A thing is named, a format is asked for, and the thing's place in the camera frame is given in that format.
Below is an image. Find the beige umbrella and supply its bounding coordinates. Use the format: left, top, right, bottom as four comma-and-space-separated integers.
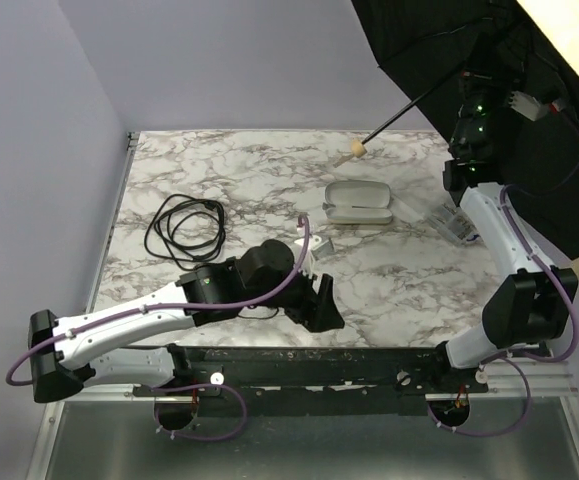
353, 1, 579, 276

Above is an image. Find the beige umbrella case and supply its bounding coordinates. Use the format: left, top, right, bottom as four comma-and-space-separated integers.
323, 180, 393, 225

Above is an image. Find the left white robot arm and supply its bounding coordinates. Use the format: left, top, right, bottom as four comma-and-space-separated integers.
29, 240, 345, 404

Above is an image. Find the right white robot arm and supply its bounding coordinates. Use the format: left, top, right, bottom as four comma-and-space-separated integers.
442, 33, 579, 369

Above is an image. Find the clear plastic screw box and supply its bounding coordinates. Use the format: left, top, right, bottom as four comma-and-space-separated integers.
426, 202, 480, 246

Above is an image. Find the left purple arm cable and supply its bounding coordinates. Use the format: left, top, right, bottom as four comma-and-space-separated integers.
7, 214, 313, 389

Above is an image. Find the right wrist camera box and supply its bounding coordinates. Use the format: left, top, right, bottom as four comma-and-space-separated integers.
508, 91, 567, 122

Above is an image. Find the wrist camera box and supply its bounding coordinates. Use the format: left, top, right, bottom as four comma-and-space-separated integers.
290, 235, 335, 276
508, 91, 567, 122

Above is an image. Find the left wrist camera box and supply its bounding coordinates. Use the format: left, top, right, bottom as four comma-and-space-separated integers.
290, 235, 335, 276

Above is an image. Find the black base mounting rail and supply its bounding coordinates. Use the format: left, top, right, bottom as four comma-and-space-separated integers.
133, 344, 490, 416

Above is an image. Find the black coiled cable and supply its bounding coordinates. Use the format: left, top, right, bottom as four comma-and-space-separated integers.
143, 193, 228, 260

